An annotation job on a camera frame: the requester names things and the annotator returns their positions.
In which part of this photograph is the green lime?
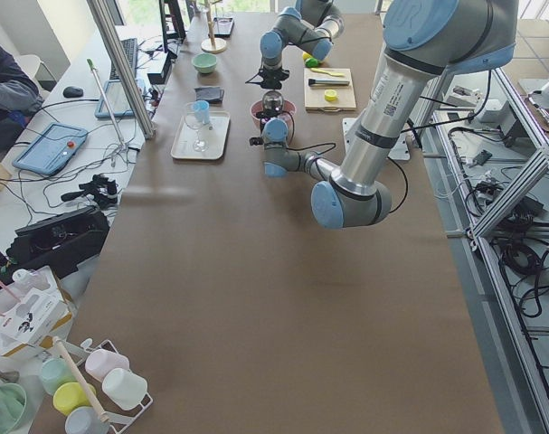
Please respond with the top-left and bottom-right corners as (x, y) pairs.
(304, 57), (319, 68)

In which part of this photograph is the clear wine glass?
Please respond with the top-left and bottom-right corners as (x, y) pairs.
(185, 102), (207, 152)

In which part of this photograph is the pink bowl of ice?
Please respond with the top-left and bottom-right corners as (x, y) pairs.
(251, 100), (296, 131)

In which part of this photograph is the black computer mouse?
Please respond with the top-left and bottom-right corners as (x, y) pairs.
(62, 86), (84, 99)

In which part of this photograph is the black keyboard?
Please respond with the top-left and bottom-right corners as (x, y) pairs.
(109, 38), (138, 80)

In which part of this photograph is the mint green bowl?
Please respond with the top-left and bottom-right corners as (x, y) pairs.
(192, 52), (218, 74)

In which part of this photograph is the cream rabbit tray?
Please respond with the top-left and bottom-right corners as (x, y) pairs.
(170, 111), (231, 161)

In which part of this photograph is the white wire cup rack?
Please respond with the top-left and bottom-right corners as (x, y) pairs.
(54, 338), (154, 433)

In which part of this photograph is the green glass jug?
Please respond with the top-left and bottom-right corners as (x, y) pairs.
(0, 370), (29, 433)

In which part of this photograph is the aluminium frame post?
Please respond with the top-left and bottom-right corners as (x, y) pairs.
(87, 0), (155, 139)

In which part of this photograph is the black glass rack tray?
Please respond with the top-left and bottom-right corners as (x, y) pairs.
(213, 17), (234, 38)

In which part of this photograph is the yellow plastic cup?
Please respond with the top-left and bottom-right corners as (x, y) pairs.
(52, 382), (90, 416)

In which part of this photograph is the grey plastic cup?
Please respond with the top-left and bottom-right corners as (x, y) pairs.
(65, 407), (110, 434)

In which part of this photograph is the blue teach pendant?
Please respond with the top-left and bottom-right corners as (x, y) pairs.
(94, 80), (134, 119)
(12, 122), (89, 175)

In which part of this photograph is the cardboard product box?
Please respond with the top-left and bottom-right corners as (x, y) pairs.
(0, 266), (77, 361)

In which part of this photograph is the bamboo cutting board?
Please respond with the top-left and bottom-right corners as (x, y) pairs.
(303, 68), (357, 111)

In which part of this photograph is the steel muddler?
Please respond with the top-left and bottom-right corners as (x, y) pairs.
(308, 78), (350, 87)

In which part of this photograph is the mint plastic cup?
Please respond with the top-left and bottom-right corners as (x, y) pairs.
(39, 357), (76, 396)

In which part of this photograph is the grey folded cloth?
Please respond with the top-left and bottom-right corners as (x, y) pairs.
(194, 86), (224, 104)

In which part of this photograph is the yellow plastic knife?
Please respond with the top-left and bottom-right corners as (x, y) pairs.
(310, 68), (345, 77)

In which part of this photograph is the lemon half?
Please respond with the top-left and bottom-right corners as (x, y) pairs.
(324, 89), (338, 101)

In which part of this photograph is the wooden mug tree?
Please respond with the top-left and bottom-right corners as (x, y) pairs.
(196, 0), (227, 54)

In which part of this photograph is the white plastic cup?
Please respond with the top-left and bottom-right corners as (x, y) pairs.
(102, 368), (147, 410)

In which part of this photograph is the pink plastic cup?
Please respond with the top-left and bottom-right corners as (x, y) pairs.
(85, 348), (129, 382)

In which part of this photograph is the metal ice scoop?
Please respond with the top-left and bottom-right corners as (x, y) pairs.
(261, 90), (285, 116)

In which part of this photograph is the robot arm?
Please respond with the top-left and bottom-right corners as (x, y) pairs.
(251, 0), (518, 229)
(245, 1), (345, 90)

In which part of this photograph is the blue plastic cup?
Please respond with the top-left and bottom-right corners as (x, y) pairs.
(193, 99), (210, 125)

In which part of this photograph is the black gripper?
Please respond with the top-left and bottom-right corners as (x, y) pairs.
(249, 117), (289, 146)
(245, 67), (289, 90)

